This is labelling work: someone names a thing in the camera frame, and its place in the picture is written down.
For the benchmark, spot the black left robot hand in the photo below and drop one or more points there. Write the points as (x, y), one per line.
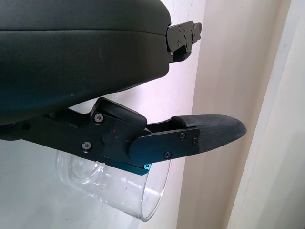
(78, 62)

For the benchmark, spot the clear plastic cup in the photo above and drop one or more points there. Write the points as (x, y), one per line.
(119, 188)

